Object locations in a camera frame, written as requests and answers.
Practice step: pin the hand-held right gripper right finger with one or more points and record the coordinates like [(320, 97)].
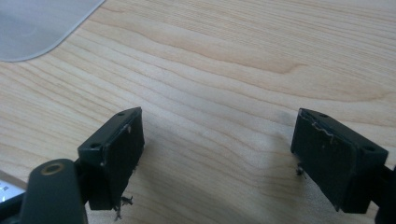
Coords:
[(330, 161)]

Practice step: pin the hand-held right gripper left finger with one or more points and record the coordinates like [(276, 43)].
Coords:
[(115, 161)]

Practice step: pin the white paper label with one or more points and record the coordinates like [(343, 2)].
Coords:
[(7, 190)]

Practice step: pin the translucent grey plastic mat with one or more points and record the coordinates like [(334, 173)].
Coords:
[(37, 25)]

